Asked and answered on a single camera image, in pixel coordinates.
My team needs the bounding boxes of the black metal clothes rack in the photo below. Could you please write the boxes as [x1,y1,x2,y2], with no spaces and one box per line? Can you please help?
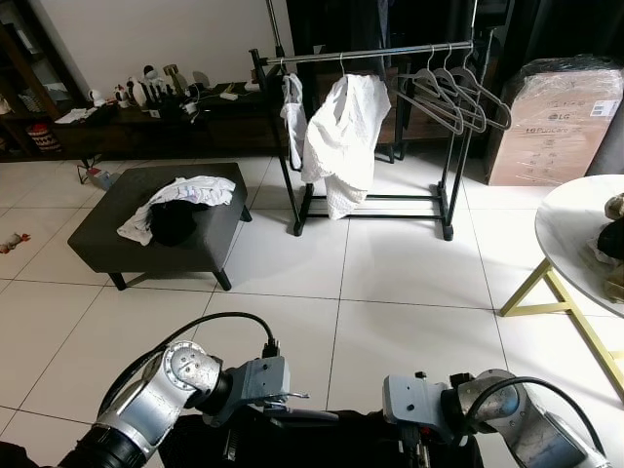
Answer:
[249,0,498,242]

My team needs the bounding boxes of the dark grey ottoman bench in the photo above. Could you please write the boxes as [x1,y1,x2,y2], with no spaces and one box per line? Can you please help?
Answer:
[66,162,253,292]

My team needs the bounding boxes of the white paper sheets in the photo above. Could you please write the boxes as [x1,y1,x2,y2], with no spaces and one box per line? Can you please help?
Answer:
[54,107,98,125]

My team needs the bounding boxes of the wrapped brown cardboard box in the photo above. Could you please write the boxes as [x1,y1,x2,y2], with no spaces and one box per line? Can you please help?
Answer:
[485,57,624,188]

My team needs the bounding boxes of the black crumpled garment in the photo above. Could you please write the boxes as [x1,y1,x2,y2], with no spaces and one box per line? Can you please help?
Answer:
[597,216,624,264]

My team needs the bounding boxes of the red white floor toy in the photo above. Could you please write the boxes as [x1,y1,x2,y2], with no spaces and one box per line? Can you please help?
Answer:
[0,232,30,254]

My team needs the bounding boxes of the dark wooden low console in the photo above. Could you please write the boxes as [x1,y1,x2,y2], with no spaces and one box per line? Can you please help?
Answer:
[0,83,293,162]

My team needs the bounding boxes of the dark wooden bookshelf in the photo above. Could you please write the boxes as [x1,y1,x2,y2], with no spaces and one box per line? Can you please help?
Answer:
[0,0,89,162]

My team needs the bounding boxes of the red white woven basket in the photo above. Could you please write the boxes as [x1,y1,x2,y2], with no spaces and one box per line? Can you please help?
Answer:
[26,123,61,155]

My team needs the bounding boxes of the gold table lamp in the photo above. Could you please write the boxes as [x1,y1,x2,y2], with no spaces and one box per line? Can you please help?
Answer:
[163,63,188,97]

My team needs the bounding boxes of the black garment with blue label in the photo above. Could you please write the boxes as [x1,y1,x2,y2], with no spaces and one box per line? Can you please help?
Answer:
[146,202,201,247]

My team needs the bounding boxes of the grey plastic clothes hanger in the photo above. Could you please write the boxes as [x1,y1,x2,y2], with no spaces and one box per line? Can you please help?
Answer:
[414,44,488,135]
[261,388,340,423]
[434,41,514,131]
[395,44,466,137]

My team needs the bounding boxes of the white printed garment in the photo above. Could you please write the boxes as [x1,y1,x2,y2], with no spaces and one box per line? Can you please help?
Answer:
[117,175,238,245]

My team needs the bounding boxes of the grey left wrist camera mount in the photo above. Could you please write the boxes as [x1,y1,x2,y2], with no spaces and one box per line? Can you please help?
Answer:
[200,356,293,428]

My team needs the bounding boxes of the round white gold-legged table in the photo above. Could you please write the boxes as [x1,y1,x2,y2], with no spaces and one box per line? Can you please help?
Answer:
[499,175,624,396]

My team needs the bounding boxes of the large black garment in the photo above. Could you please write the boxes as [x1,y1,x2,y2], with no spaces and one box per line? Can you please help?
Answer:
[161,409,484,468]

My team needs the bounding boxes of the small white top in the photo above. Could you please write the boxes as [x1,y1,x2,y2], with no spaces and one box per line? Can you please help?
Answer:
[281,73,308,172]

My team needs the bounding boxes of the white quilted shirt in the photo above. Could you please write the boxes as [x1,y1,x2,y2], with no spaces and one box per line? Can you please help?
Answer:
[300,73,393,220]

